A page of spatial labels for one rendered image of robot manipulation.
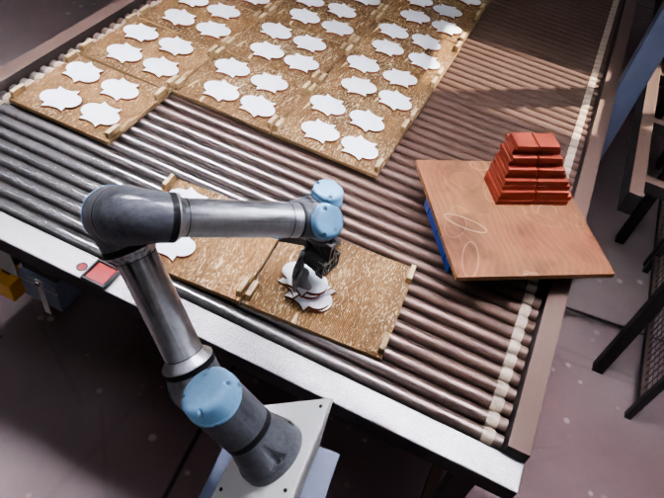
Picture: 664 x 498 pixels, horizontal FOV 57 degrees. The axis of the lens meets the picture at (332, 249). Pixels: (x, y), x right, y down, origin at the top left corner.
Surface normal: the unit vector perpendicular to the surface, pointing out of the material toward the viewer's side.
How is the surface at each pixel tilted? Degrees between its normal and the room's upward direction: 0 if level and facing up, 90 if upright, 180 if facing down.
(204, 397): 39
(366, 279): 0
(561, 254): 0
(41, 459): 0
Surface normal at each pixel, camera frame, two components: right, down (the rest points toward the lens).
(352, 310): 0.14, -0.66
